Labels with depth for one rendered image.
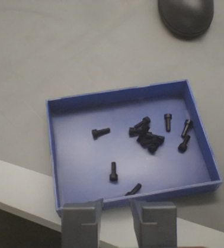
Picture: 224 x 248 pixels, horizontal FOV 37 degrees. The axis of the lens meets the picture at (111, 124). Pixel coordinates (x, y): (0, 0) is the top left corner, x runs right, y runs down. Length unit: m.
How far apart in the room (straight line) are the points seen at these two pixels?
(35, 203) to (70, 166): 0.04
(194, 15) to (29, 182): 0.22
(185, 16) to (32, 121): 0.18
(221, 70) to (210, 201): 0.14
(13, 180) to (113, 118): 0.10
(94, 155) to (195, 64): 0.14
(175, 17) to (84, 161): 0.18
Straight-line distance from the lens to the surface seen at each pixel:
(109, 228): 0.27
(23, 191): 0.29
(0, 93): 0.34
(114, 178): 0.27
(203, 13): 0.36
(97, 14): 0.39
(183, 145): 0.29
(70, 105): 0.31
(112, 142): 0.29
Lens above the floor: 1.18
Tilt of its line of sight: 61 degrees down
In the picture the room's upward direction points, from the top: straight up
